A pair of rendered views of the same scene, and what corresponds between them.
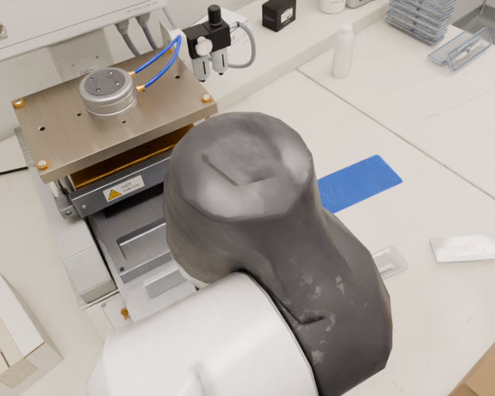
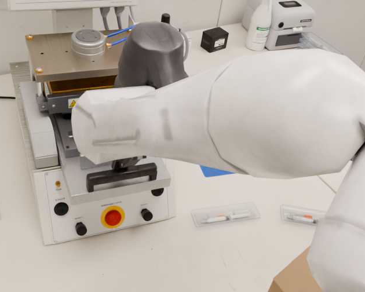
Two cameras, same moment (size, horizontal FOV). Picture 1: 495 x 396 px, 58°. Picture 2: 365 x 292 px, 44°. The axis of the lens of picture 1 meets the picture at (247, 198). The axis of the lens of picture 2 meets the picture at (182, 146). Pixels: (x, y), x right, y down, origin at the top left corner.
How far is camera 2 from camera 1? 43 cm
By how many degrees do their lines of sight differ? 12
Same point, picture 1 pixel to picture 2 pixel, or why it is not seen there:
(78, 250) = (42, 131)
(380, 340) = not seen: hidden behind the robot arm
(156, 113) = (114, 61)
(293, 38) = (220, 59)
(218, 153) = (149, 29)
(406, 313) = (251, 246)
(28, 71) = (24, 32)
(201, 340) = (125, 92)
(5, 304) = not seen: outside the picture
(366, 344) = not seen: hidden behind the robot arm
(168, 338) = (112, 90)
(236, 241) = (148, 60)
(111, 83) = (92, 37)
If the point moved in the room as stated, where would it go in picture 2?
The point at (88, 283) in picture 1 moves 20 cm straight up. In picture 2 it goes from (42, 153) to (35, 76)
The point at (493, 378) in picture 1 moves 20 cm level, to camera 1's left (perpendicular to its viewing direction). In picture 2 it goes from (291, 276) to (199, 262)
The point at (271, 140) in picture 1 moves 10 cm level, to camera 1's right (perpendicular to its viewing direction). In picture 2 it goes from (169, 30) to (241, 42)
